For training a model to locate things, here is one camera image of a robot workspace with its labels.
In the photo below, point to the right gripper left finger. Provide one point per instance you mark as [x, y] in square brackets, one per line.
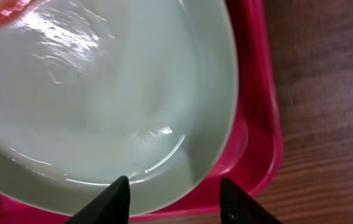
[110, 207]

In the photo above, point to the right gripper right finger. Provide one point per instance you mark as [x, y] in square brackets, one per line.
[237, 207]

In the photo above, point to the light blue plate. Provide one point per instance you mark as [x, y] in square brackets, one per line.
[94, 90]

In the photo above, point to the red plastic tray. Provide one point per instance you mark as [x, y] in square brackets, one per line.
[254, 151]

